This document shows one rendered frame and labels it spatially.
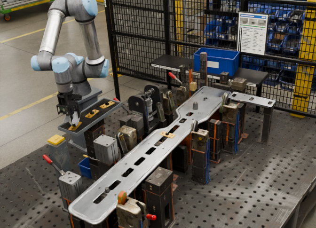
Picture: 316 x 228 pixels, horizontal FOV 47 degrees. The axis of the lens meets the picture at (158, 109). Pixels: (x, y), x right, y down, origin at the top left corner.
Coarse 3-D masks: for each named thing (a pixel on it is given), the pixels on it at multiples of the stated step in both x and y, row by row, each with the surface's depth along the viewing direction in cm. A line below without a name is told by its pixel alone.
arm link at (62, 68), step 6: (54, 60) 166; (60, 60) 166; (66, 60) 166; (54, 66) 165; (60, 66) 164; (66, 66) 166; (54, 72) 167; (60, 72) 165; (66, 72) 167; (60, 78) 167; (66, 78) 168; (60, 84) 168
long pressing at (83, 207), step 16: (192, 96) 242; (208, 96) 241; (176, 112) 225; (192, 112) 224; (208, 112) 223; (160, 128) 209; (144, 144) 197; (176, 144) 196; (128, 160) 185; (144, 160) 184; (160, 160) 184; (112, 176) 175; (128, 176) 174; (144, 176) 174; (96, 192) 165; (112, 192) 165; (128, 192) 165; (80, 208) 157; (96, 208) 156; (112, 208) 156; (96, 224) 150
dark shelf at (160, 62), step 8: (160, 56) 302; (168, 56) 301; (176, 56) 300; (152, 64) 290; (160, 64) 286; (168, 64) 286; (176, 64) 285; (184, 64) 284; (192, 64) 283; (192, 72) 272; (240, 72) 265; (248, 72) 264; (256, 72) 263; (264, 72) 263; (232, 80) 257; (248, 80) 252; (256, 80) 252
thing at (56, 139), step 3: (54, 135) 180; (57, 135) 179; (51, 138) 177; (54, 138) 177; (57, 138) 177; (60, 138) 177; (63, 138) 177; (48, 141) 176; (51, 141) 175; (54, 141) 175; (57, 141) 175; (60, 141) 176; (54, 144) 175
